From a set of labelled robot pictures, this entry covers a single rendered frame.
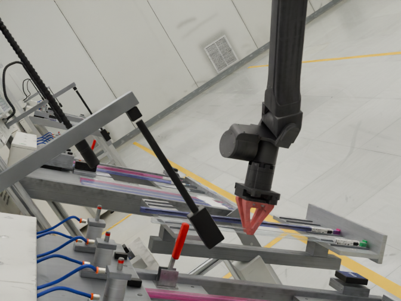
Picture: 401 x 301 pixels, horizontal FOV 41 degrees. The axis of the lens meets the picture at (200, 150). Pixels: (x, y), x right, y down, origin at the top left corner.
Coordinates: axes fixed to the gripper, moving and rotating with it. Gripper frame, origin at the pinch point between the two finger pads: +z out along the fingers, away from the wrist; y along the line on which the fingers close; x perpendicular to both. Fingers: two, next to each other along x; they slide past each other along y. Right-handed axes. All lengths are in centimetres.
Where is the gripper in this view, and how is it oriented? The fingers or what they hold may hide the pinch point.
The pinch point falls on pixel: (249, 230)
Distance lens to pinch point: 115.4
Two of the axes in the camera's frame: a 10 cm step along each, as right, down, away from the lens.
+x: 9.4, 1.7, 3.1
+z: -1.9, 9.8, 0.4
